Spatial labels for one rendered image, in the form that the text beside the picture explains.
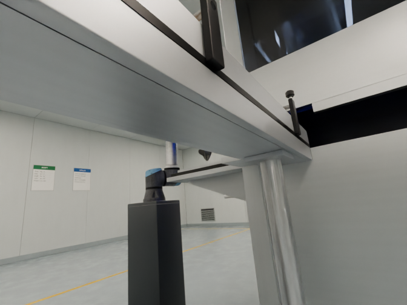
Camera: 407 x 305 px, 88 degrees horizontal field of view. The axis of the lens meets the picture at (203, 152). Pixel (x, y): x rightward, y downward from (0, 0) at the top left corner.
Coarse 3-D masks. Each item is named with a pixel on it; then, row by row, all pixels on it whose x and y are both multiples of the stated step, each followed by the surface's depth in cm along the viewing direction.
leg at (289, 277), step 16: (256, 160) 49; (272, 160) 48; (272, 176) 47; (272, 192) 47; (272, 208) 46; (288, 208) 46; (272, 224) 46; (288, 224) 45; (272, 240) 46; (288, 240) 44; (288, 256) 43; (288, 272) 43; (288, 288) 42; (288, 304) 42; (304, 304) 42
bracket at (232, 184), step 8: (216, 176) 94; (224, 176) 92; (232, 176) 89; (240, 176) 87; (192, 184) 102; (200, 184) 99; (208, 184) 96; (216, 184) 94; (224, 184) 91; (232, 184) 89; (240, 184) 87; (224, 192) 91; (232, 192) 88; (240, 192) 86
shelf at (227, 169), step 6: (216, 168) 84; (222, 168) 83; (228, 168) 81; (234, 168) 80; (240, 168) 79; (186, 174) 94; (192, 174) 92; (198, 174) 90; (204, 174) 88; (210, 174) 88; (216, 174) 89; (222, 174) 91; (168, 180) 100; (174, 180) 97; (180, 180) 99; (186, 180) 101
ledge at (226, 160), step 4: (224, 160) 65; (228, 160) 64; (232, 160) 64; (236, 160) 63; (240, 160) 63; (244, 160) 64; (228, 164) 68; (232, 164) 68; (236, 164) 69; (240, 164) 70; (244, 164) 70; (248, 164) 71; (252, 164) 72
